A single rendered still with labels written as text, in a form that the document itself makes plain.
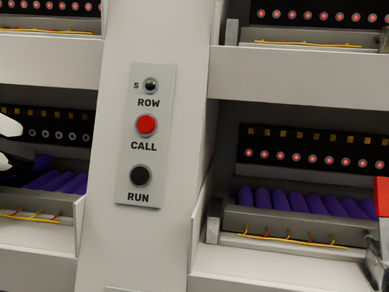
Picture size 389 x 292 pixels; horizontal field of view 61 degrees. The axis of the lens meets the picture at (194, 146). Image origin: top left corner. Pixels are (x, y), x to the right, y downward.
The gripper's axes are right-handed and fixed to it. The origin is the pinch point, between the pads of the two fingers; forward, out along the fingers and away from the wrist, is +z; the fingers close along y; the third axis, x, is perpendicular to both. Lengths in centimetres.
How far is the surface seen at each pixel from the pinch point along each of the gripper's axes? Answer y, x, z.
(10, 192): -2.4, 3.6, -1.7
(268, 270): -28.9, 7.6, -3.8
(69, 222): -9.4, 5.9, -1.5
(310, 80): -30.9, -7.9, -8.4
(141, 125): -17.3, -2.6, -8.6
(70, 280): -12.1, 10.6, -4.5
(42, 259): -9.6, 9.2, -5.3
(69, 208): -9.1, 4.5, -1.6
